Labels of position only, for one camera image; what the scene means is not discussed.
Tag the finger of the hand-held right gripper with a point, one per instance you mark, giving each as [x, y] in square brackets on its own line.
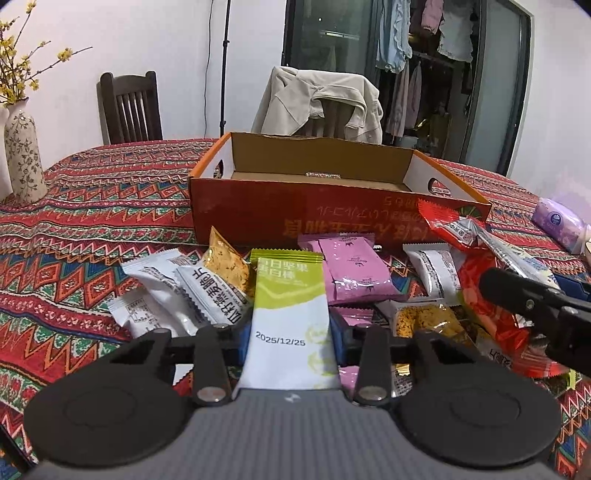
[517, 295]

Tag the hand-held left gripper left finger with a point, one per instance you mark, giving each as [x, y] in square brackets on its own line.
[244, 339]

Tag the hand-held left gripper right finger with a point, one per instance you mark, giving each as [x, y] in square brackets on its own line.
[338, 341]

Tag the silver striped snack packet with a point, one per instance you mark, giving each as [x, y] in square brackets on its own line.
[517, 258]

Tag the large red snack packet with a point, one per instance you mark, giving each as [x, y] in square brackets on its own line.
[498, 332]

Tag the green white snack packet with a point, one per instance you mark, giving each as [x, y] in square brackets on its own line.
[288, 323]

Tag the white black-lettered snack packet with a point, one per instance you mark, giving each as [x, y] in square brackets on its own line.
[210, 295]

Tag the yellow snack packet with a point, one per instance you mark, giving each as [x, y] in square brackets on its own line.
[429, 323]
[226, 263]

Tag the small red snack packet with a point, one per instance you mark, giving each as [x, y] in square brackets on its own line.
[445, 221]

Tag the orange cardboard box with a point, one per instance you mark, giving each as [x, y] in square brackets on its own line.
[323, 221]

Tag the purple tissue pack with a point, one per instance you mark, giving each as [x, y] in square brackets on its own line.
[561, 224]

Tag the brown wooden chair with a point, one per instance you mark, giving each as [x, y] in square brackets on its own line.
[330, 122]

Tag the hanging pale pink trousers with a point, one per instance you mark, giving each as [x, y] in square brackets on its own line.
[404, 101]

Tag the beige jacket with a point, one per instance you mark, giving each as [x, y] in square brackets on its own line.
[295, 101]

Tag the dark wooden chair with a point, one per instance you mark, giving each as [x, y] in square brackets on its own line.
[131, 108]

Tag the hanging white top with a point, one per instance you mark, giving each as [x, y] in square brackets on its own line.
[455, 37]

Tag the black light stand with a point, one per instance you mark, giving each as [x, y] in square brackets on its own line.
[225, 69]

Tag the floral ceramic vase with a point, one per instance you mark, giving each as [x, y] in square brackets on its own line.
[25, 157]

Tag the hanging blue shirt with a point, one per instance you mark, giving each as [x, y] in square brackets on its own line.
[392, 37]

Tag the glass sliding door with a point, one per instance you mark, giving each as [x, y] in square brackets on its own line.
[341, 50]

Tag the hanging pink top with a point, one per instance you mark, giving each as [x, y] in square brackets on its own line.
[433, 16]

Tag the plain white vase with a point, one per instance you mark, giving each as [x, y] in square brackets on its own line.
[4, 152]

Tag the yellow flower branches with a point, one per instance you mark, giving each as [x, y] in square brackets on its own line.
[18, 60]

